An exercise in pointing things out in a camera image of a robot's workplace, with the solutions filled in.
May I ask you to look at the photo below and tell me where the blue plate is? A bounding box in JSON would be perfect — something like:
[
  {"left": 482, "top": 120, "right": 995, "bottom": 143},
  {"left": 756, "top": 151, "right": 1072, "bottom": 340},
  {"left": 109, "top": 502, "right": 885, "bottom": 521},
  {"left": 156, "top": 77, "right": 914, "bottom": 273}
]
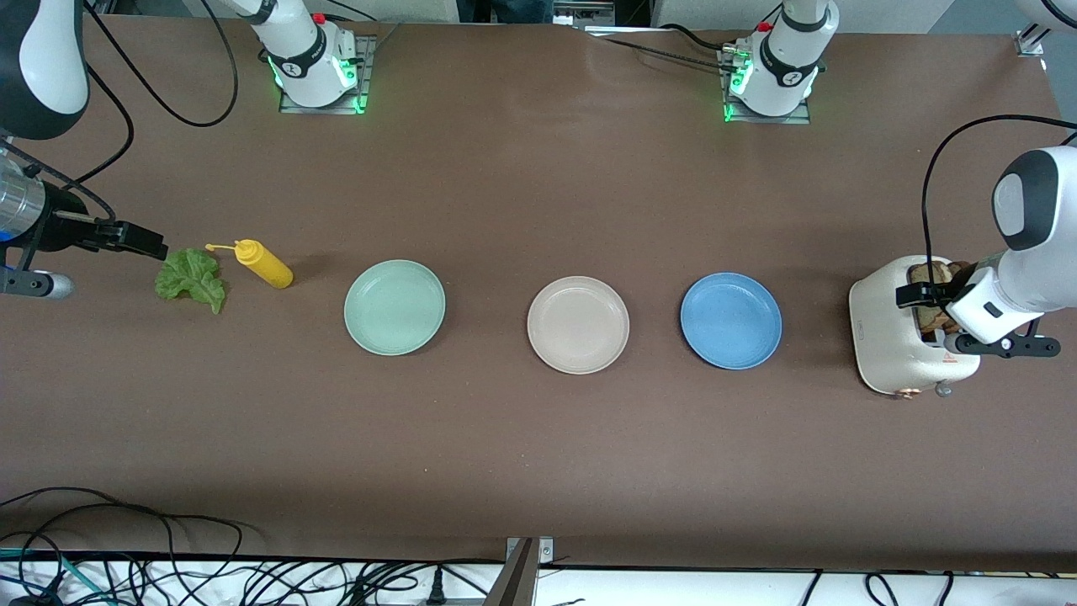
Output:
[{"left": 680, "top": 272, "right": 783, "bottom": 370}]

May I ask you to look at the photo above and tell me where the thin black cable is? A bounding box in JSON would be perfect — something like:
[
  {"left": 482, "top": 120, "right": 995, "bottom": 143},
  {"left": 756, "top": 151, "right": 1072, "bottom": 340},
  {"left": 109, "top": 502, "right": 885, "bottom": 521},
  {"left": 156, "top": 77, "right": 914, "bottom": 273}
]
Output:
[{"left": 661, "top": 24, "right": 743, "bottom": 51}]

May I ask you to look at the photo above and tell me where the grey power strip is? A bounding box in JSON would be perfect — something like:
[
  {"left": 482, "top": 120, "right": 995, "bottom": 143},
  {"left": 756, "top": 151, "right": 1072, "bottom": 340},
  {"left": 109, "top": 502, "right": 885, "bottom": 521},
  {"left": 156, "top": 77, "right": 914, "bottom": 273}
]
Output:
[{"left": 555, "top": 3, "right": 617, "bottom": 29}]

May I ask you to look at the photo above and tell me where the green plate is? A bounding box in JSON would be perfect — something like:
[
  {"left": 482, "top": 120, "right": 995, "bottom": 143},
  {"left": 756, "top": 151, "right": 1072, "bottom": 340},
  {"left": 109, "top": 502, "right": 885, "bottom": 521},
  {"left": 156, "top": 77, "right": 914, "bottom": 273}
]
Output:
[{"left": 343, "top": 259, "right": 447, "bottom": 357}]

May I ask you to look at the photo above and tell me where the teal cable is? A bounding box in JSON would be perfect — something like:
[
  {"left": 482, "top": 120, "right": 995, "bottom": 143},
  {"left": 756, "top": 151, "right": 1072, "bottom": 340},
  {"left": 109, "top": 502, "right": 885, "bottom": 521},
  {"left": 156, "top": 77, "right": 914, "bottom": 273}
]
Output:
[{"left": 0, "top": 547, "right": 95, "bottom": 603}]

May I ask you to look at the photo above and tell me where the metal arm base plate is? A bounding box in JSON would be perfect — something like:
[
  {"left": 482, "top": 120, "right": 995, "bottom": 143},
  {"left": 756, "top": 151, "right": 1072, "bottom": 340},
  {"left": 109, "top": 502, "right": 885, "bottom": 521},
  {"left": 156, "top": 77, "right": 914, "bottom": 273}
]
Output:
[
  {"left": 279, "top": 35, "right": 377, "bottom": 114},
  {"left": 719, "top": 46, "right": 813, "bottom": 125}
]

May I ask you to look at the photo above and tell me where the grey metal camera pole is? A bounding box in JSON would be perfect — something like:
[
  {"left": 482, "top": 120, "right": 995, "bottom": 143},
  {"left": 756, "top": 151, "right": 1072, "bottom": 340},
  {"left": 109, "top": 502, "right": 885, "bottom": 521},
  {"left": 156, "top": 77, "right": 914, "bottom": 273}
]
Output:
[{"left": 484, "top": 539, "right": 539, "bottom": 606}]

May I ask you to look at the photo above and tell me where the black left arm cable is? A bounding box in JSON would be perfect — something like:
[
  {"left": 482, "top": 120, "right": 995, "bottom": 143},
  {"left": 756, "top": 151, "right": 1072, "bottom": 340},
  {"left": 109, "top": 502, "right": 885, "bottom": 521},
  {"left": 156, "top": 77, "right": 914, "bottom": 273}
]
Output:
[{"left": 922, "top": 114, "right": 1077, "bottom": 262}]

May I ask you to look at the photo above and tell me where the beige plate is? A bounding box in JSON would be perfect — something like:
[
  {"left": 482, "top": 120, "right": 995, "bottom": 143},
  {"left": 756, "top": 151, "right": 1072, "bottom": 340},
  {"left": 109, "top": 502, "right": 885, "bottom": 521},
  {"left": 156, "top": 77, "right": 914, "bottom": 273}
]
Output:
[{"left": 527, "top": 276, "right": 630, "bottom": 375}]

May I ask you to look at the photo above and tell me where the green lettuce leaf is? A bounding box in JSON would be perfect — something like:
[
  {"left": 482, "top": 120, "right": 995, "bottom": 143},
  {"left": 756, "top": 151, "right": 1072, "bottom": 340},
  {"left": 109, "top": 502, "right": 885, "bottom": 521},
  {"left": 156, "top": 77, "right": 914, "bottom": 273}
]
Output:
[{"left": 154, "top": 247, "right": 228, "bottom": 316}]

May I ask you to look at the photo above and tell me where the thick black braided cable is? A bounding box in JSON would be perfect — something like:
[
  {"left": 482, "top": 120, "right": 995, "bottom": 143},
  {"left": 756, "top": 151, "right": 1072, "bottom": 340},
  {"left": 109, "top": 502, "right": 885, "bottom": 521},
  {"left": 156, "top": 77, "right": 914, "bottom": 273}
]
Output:
[{"left": 599, "top": 35, "right": 733, "bottom": 72}]

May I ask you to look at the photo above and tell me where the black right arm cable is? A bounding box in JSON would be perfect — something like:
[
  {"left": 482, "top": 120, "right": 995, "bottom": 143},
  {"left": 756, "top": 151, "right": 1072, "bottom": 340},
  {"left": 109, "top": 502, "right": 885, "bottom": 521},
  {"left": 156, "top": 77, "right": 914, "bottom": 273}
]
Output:
[{"left": 0, "top": 0, "right": 241, "bottom": 221}]

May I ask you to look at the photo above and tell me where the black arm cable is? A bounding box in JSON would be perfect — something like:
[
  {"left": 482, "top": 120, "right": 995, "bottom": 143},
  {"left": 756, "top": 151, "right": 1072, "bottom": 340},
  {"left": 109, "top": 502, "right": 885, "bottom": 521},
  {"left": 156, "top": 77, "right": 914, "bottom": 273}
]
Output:
[
  {"left": 922, "top": 114, "right": 1077, "bottom": 262},
  {"left": 0, "top": 0, "right": 241, "bottom": 221}
]

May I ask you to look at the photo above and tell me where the small metal bracket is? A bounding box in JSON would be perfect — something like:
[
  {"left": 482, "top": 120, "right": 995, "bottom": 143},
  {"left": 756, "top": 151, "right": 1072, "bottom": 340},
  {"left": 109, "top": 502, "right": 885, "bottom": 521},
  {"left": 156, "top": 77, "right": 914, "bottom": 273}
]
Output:
[{"left": 505, "top": 537, "right": 556, "bottom": 563}]

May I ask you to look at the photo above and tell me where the yellow mustard squeeze bottle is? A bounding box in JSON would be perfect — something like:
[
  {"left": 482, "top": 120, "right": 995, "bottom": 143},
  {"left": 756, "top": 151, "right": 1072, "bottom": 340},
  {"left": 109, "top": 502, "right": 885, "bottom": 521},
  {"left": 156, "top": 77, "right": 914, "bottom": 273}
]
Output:
[{"left": 204, "top": 239, "right": 294, "bottom": 290}]

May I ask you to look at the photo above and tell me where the black looping cable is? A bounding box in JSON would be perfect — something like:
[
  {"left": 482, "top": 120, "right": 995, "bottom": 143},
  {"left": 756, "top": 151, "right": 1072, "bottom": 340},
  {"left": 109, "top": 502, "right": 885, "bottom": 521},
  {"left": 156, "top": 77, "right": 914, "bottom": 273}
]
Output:
[{"left": 0, "top": 486, "right": 253, "bottom": 590}]

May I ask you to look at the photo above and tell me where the white toaster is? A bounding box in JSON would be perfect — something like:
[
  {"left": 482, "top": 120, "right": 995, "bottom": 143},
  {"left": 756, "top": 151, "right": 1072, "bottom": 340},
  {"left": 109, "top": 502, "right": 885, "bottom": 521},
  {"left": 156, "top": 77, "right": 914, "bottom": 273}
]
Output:
[{"left": 848, "top": 255, "right": 983, "bottom": 398}]

